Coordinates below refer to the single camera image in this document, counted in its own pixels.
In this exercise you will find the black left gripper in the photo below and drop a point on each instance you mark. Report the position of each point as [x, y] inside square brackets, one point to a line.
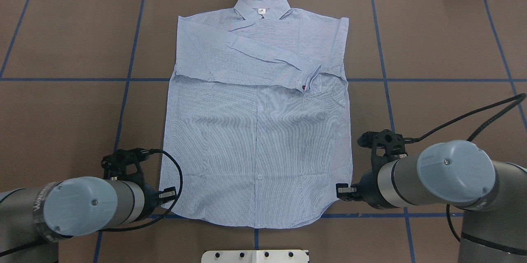
[151, 201]

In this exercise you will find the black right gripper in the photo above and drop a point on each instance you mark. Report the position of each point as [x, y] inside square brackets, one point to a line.
[367, 194]

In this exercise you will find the blue striped button shirt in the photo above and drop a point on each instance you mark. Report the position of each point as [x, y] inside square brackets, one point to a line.
[258, 115]

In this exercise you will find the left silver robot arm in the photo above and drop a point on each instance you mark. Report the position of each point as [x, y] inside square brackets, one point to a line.
[34, 221]

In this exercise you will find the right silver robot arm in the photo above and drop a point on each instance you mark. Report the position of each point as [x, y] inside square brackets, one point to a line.
[492, 195]

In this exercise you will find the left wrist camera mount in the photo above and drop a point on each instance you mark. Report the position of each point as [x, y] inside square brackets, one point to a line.
[125, 165]

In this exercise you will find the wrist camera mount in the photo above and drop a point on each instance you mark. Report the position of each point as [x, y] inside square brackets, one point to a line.
[386, 146]
[125, 165]

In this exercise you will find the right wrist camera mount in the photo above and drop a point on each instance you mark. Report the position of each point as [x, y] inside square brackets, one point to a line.
[386, 146]

